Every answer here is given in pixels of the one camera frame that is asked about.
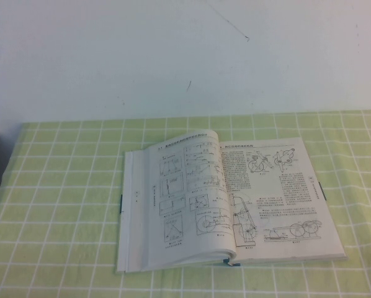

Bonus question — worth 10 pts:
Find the green checked tablecloth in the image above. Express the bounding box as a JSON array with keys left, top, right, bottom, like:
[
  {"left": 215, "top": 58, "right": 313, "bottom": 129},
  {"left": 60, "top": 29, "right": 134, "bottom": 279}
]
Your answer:
[{"left": 0, "top": 109, "right": 371, "bottom": 298}]

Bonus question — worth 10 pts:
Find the book with diagrams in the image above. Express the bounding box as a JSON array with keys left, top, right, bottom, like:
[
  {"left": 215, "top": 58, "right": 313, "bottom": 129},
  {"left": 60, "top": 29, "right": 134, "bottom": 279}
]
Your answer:
[{"left": 116, "top": 129, "right": 348, "bottom": 274}]

